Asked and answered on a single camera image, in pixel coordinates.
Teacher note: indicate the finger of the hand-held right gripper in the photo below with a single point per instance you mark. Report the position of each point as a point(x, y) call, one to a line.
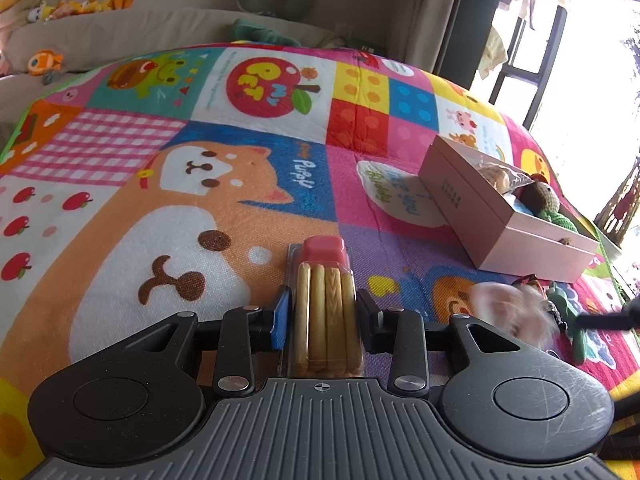
point(610, 321)

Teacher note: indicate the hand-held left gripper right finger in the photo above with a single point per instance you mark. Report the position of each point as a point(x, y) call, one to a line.
point(370, 317)

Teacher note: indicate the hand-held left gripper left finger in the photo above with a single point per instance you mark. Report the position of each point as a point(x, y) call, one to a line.
point(281, 317)

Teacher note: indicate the mint green toy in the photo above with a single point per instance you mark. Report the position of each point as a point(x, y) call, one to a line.
point(580, 346)

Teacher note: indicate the biscuit stick pack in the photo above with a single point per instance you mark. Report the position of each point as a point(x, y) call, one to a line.
point(325, 310)

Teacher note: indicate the pink fluffy pompom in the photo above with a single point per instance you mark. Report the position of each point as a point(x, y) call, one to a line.
point(505, 310)

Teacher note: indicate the green crochet doll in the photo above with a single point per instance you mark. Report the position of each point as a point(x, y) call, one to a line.
point(542, 195)

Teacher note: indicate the blue tissue packet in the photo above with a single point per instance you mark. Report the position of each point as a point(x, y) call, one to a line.
point(521, 208)

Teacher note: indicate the pink cardboard box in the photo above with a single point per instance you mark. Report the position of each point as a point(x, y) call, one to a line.
point(465, 200)

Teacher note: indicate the bread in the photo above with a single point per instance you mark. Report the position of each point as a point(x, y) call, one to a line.
point(495, 177)

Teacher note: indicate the wooden stick rack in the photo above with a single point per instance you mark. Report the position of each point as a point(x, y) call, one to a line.
point(620, 205)

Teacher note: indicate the colourful cartoon play mat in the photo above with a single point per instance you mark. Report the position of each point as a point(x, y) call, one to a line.
point(150, 185)

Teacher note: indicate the green cloth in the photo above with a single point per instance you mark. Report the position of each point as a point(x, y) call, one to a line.
point(260, 33)

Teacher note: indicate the cream hanging cloth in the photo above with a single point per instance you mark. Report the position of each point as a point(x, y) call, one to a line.
point(492, 52)

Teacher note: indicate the beige sofa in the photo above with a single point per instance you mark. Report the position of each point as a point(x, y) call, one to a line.
point(150, 30)

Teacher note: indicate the beige curtain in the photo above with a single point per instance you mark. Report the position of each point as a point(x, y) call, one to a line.
point(450, 10)

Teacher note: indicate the orange fish plush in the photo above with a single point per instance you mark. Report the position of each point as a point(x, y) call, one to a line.
point(44, 61)

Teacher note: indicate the row of yellow plush toys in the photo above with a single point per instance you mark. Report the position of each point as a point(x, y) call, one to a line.
point(85, 6)

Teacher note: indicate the black window frame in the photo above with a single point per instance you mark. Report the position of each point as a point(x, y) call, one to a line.
point(550, 60)

